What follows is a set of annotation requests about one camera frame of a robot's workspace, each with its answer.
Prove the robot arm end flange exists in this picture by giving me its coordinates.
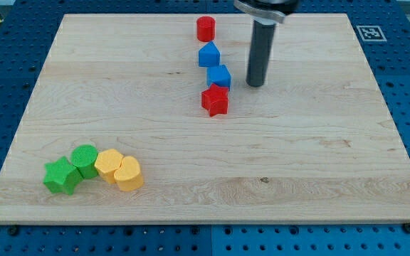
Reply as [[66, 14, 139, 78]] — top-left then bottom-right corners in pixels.
[[233, 0, 300, 23]]

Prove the red star block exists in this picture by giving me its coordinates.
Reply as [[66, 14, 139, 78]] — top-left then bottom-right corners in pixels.
[[201, 83, 229, 117]]

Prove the blue cube block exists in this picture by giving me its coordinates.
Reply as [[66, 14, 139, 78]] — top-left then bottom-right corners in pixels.
[[206, 65, 231, 88]]

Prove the blue pentagon block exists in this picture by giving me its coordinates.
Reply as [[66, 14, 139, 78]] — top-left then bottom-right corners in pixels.
[[198, 41, 221, 68]]

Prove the yellow heart block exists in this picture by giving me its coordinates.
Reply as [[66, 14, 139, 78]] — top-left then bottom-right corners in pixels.
[[114, 156, 144, 192]]

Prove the yellow hexagon block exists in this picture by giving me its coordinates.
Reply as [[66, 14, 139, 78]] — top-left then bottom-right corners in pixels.
[[94, 149, 123, 184]]

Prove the red cylinder block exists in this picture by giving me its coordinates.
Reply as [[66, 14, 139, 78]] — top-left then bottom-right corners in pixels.
[[196, 16, 216, 42]]

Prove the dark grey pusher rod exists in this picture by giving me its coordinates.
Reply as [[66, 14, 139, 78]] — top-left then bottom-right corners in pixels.
[[246, 18, 276, 87]]

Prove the wooden board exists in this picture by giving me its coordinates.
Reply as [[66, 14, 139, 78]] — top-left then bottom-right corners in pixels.
[[0, 14, 410, 225]]

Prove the green cylinder block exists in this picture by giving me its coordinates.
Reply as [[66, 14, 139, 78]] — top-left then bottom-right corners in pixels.
[[70, 144, 98, 179]]

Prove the green star block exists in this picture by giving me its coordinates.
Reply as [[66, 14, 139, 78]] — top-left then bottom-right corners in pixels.
[[43, 156, 83, 195]]

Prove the white fiducial marker tag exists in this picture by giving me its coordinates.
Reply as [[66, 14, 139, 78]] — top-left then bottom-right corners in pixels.
[[357, 25, 387, 42]]

